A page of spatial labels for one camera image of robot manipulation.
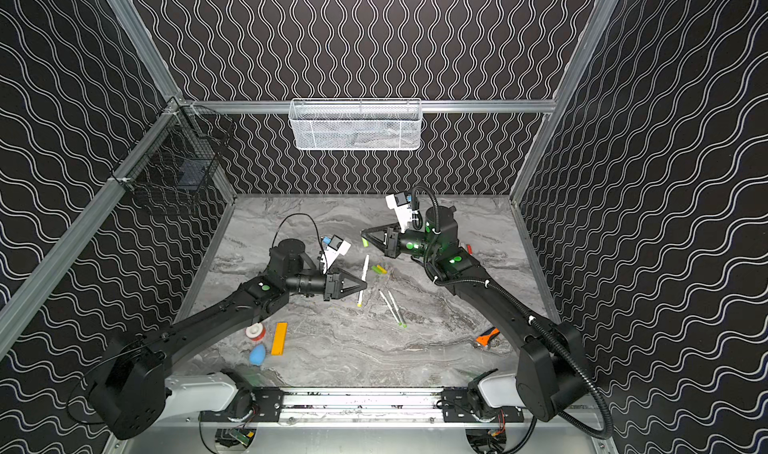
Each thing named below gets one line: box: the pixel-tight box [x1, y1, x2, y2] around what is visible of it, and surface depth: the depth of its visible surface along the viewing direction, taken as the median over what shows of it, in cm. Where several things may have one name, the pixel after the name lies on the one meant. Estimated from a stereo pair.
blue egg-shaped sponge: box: [249, 343, 267, 367], surface depth 82 cm
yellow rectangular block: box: [271, 322, 289, 356], surface depth 86 cm
